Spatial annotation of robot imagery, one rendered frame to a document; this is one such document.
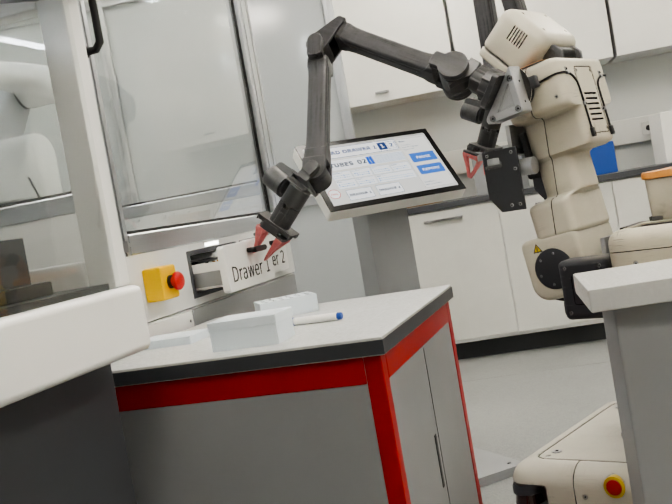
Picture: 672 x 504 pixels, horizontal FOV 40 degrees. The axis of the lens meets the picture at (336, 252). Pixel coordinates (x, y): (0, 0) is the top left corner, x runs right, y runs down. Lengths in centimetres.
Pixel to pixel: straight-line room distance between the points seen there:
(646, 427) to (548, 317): 353
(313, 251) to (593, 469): 201
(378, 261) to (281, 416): 163
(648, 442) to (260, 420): 67
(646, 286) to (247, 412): 70
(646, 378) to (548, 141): 87
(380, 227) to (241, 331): 159
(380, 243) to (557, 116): 98
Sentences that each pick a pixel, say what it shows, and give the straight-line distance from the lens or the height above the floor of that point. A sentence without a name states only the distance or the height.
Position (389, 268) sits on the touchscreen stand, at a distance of 312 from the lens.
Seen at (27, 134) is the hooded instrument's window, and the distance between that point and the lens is 132.
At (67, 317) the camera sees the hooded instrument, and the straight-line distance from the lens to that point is 130.
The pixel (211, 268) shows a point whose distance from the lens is 217.
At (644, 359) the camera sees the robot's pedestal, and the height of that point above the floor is 62.
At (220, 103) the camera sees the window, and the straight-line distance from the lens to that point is 256.
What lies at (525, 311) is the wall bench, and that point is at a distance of 518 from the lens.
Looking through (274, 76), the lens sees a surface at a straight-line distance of 398.
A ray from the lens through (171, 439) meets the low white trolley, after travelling 162.
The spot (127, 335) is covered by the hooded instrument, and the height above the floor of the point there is 83.
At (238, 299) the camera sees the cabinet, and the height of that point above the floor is 78.
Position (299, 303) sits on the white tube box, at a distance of 194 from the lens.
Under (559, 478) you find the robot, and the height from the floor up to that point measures 25.
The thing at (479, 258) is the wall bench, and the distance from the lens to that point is 514.
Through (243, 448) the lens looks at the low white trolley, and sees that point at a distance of 157.
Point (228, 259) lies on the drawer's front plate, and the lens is 215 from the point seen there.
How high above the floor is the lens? 97
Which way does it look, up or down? 3 degrees down
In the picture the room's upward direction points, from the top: 10 degrees counter-clockwise
